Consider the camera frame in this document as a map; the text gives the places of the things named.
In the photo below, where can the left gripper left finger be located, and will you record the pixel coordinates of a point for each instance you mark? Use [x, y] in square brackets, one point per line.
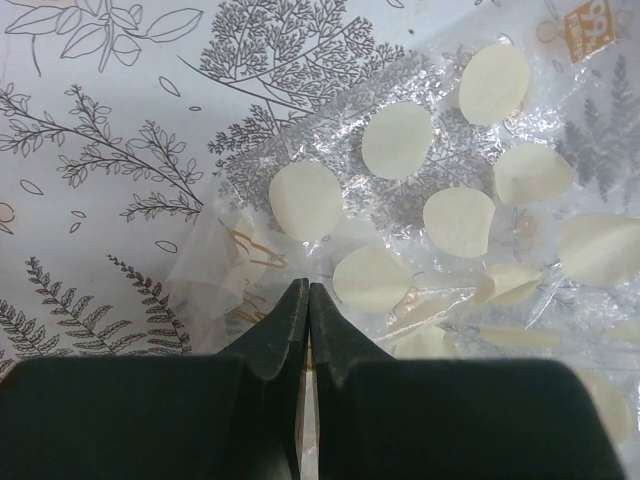
[231, 415]

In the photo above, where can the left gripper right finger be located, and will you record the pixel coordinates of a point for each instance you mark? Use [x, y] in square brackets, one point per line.
[383, 418]

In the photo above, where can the clear polka dot zip bag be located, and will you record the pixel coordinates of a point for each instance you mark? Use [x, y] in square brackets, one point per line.
[478, 198]

